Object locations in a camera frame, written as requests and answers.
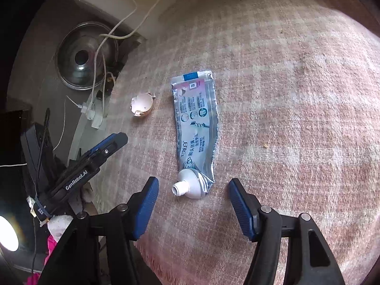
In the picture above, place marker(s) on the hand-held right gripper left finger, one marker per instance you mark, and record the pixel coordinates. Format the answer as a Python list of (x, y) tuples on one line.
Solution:
[(145, 207)]

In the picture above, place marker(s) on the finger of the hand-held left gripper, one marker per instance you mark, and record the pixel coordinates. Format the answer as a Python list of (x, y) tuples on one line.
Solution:
[(117, 142), (102, 142)]

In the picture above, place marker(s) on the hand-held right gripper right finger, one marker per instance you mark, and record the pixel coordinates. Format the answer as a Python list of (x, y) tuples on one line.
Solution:
[(242, 210)]

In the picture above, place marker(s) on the silver toothpaste tube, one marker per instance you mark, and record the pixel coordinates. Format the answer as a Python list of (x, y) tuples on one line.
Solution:
[(196, 124)]

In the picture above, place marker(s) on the person's left forearm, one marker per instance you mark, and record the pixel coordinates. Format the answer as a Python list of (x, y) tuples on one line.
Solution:
[(51, 246)]

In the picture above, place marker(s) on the person's left hand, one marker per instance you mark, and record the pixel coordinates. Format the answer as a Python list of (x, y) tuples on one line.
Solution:
[(59, 227)]

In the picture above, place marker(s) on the broken eggshell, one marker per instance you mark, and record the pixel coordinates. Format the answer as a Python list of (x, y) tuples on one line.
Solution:
[(142, 102)]

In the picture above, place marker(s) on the white paper tag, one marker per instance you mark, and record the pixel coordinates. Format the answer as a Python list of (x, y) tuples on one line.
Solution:
[(31, 202)]

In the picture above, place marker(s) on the bright round light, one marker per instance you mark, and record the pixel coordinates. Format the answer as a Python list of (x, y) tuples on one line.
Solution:
[(7, 233)]

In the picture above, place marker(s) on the pink plaid blanket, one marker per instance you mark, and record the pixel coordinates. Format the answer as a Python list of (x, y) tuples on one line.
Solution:
[(297, 124)]

